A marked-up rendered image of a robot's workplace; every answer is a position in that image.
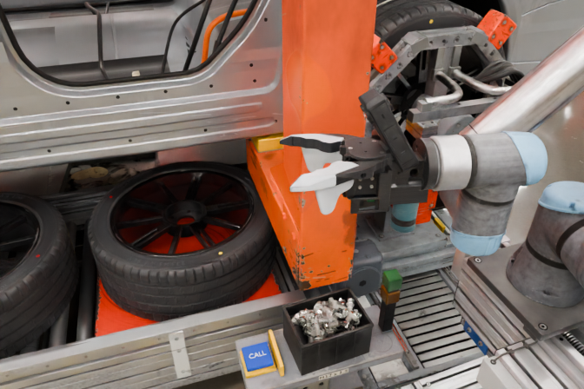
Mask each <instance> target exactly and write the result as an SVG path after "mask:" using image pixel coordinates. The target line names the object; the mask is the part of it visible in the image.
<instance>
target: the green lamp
mask: <svg viewBox="0 0 584 389"><path fill-rule="evenodd" d="M402 280H403V278H402V276H401V275H400V273H399V272H398V270H397V269H392V270H388V271H384V272H383V276H382V283H383V285H384V286H385V287H386V288H387V290H388V291H389V292H390V291H394V290H397V289H401V288H402Z"/></svg>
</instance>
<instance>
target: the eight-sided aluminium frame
mask: <svg viewBox="0 0 584 389"><path fill-rule="evenodd" d="M488 38H489V36H487V35H486V33H485V32H484V31H483V30H480V29H478V28H476V27H475V26H473V25H471V26H465V25H464V26H462V27H454V28H446V29H437V30H420V31H418V30H416V31H411V32H408V33H407V34H406V35H405V36H404V37H403V38H401V41H400V42H398V44H396V46H394V48H393V49H392V50H393V51H394V53H395V54H396V55H397V56H398V58H397V60H396V61H395V62H394V63H393V64H392V65H391V66H390V67H389V68H388V69H387V70H386V71H385V72H384V73H383V74H382V75H381V74H380V73H379V72H378V71H376V70H375V69H372V71H371V72H370V79H369V89H368V90H370V89H372V88H375V89H376V90H377V91H378V92H379V93H381V92H382V91H383V90H384V89H385V88H386V87H387V86H388V85H389V84H390V83H391V81H392V80H393V79H394V78H395V77H396V76H397V75H398V74H399V73H400V72H401V71H402V70H403V69H404V68H405V67H406V66H407V65H408V64H409V63H410V62H411V61H412V60H413V59H414V58H415V56H416V55H417V54H418V53H419V52H420V51H422V50H426V49H437V48H440V47H445V48H449V47H454V46H455V45H462V46H464V45H471V47H472V48H473V49H474V51H475V52H476V54H477V55H478V56H479V58H480V59H481V60H482V61H483V62H484V64H485V65H486V66H488V65H489V64H490V63H491V62H493V61H495V60H500V59H501V60H504V59H503V57H502V56H501V54H500V53H499V51H498V50H497V49H496V47H495V46H494V45H493V44H492V43H491V42H490V41H489V40H488ZM504 61H505V60H504ZM398 63H399V64H398ZM506 77H509V76H506ZM506 77H503V78H502V79H499V80H496V81H492V82H490V84H489V85H492V86H498V87H508V86H507V84H505V83H504V82H505V78H506ZM372 127H373V124H371V123H370V122H369V121H368V119H367V118H366V125H365V135H364V137H369V138H371V135H372Z"/></svg>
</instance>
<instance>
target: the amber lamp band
mask: <svg viewBox="0 0 584 389"><path fill-rule="evenodd" d="M400 294H401V291H400V290H398V291H397V292H393V293H388V292H387V290H386V288H385V287H384V285H382V287H381V293H380V295H381V297H382V299H383V300H384V302H385V304H386V305H388V304H392V303H396V302H398V301H399V299H400Z"/></svg>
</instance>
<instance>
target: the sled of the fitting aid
mask: <svg viewBox="0 0 584 389"><path fill-rule="evenodd" d="M430 219H431V220H432V222H433V223H434V224H435V225H436V226H437V227H438V228H439V229H440V230H441V231H442V232H443V234H444V235H445V236H446V237H447V238H448V241H447V245H446V246H445V247H440V248H436V249H432V250H428V251H424V252H420V253H416V254H410V255H405V256H402V257H398V258H394V259H390V260H384V261H383V272H384V271H388V270H392V269H397V270H398V272H399V273H400V275H401V276H402V277H405V276H409V275H412V274H419V273H423V272H427V271H430V270H434V269H437V268H442V267H448V266H452V264H453V260H454V257H455V250H456V247H455V246H454V244H453V243H452V241H451V240H450V233H449V232H448V230H447V229H446V227H445V226H444V225H443V223H442V222H441V221H440V220H439V219H438V218H435V216H434V215H433V214H431V218H430Z"/></svg>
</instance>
